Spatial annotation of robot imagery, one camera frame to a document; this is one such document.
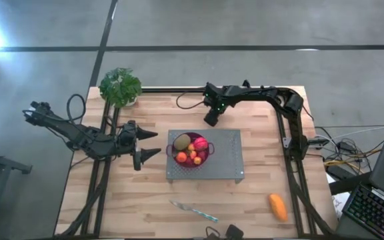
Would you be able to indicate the red strawberry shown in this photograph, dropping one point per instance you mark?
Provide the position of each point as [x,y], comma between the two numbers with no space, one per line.
[202,155]

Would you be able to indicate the white paper sheet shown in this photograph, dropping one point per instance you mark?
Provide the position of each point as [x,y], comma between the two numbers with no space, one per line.
[338,201]

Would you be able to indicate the small yellow red pear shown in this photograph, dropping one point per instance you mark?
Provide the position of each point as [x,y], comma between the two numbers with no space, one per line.
[197,160]

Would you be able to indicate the round red fruit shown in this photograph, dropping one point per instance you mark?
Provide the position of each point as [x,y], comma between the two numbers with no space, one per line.
[201,144]

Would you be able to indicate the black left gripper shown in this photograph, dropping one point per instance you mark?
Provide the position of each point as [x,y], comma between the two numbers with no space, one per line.
[128,140]

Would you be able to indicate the orange tangerine with leaves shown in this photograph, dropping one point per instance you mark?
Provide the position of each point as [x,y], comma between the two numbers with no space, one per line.
[181,157]

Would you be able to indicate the black backlit keyboard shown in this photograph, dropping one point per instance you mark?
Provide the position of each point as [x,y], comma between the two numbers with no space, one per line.
[375,210]

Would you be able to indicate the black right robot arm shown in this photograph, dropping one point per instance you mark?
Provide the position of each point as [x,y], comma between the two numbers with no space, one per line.
[262,93]

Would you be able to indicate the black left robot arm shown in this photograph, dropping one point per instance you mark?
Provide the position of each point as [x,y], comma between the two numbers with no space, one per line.
[78,136]

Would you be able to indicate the brown green kiwi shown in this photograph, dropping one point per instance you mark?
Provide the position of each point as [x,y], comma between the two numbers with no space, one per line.
[182,142]

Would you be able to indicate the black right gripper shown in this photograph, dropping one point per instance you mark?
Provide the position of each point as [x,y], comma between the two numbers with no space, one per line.
[217,100]

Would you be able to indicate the black rounded object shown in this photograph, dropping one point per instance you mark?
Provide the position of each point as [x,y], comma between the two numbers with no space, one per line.
[234,232]

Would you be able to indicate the orange apricot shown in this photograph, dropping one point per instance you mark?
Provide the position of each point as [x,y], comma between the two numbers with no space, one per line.
[193,154]

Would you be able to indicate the yellow red peach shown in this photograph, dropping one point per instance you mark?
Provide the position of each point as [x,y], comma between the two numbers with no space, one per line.
[191,147]

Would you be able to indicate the orange mango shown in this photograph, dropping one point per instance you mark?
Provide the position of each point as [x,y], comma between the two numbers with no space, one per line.
[277,207]

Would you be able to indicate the green plant in white pot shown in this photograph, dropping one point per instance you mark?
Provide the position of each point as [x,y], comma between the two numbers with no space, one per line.
[120,87]

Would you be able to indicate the purple plastic colander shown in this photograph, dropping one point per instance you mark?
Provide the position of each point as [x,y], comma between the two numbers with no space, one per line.
[170,151]

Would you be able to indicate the black power brick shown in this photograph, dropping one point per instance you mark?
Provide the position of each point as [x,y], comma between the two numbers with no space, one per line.
[336,171]

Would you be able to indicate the grey perforated metal shelf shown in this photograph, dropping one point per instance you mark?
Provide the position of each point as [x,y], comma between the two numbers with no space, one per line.
[225,160]

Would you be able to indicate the black frame clamp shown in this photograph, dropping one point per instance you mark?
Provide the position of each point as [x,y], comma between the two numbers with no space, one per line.
[245,82]

